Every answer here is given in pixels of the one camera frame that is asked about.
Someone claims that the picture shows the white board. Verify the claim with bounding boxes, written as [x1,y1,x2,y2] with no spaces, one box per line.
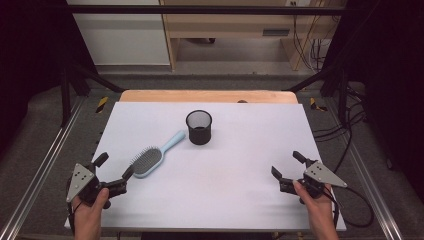
[64,101,347,233]

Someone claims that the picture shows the black curtain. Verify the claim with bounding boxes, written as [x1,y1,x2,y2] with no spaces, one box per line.
[0,0,98,158]
[321,0,424,194]

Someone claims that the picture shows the black mesh cup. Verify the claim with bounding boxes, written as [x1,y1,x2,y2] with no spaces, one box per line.
[185,109,214,146]

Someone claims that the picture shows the black metal stand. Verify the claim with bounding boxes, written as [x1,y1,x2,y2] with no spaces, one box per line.
[286,63,351,129]
[59,61,126,128]

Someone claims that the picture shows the black floor cables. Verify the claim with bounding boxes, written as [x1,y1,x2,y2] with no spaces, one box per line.
[312,84,369,175]

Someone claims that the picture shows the wooden desk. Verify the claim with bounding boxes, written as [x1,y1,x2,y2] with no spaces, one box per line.
[159,0,338,72]

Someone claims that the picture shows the bundle of hanging cables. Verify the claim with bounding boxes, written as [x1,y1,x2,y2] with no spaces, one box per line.
[290,1,341,73]

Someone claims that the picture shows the light blue hairbrush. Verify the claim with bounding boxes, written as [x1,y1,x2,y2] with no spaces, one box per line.
[129,129,187,179]

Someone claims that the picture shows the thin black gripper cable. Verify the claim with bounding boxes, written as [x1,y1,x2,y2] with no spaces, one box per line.
[66,181,83,234]

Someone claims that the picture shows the person's right hand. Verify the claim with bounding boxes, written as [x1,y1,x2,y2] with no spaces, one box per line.
[292,179,334,219]

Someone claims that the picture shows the wooden table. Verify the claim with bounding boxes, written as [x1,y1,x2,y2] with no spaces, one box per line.
[118,88,299,105]

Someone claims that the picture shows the black horizontal bar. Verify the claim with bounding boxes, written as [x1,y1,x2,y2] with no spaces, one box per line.
[64,4,349,16]

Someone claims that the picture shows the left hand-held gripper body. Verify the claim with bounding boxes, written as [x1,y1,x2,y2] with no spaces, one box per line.
[65,162,128,210]

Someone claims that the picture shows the yellow black tape strip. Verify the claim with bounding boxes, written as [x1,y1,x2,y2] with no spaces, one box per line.
[309,96,329,113]
[95,96,110,114]

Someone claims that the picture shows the aluminium rail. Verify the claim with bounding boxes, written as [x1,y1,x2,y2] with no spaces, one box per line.
[326,98,405,240]
[0,95,86,240]

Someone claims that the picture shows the person's left hand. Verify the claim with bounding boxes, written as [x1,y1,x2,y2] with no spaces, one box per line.
[71,187,111,222]

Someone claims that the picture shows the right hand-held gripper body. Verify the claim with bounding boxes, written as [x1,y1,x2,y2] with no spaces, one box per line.
[279,159,348,205]

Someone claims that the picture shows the white cabinet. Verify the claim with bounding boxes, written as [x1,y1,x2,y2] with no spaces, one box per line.
[65,0,171,66]

